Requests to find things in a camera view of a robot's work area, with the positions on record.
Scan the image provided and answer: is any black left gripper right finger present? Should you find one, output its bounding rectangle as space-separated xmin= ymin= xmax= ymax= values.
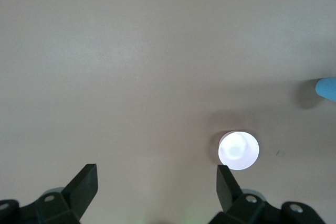
xmin=209 ymin=165 xmax=281 ymax=224

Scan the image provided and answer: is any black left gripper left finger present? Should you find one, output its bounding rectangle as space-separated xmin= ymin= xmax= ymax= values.
xmin=19 ymin=164 xmax=98 ymax=224

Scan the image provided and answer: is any blue plastic cup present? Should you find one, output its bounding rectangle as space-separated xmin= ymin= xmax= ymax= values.
xmin=314 ymin=77 xmax=336 ymax=103

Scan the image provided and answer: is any pale green bowl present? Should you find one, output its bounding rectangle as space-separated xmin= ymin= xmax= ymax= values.
xmin=217 ymin=130 xmax=260 ymax=171

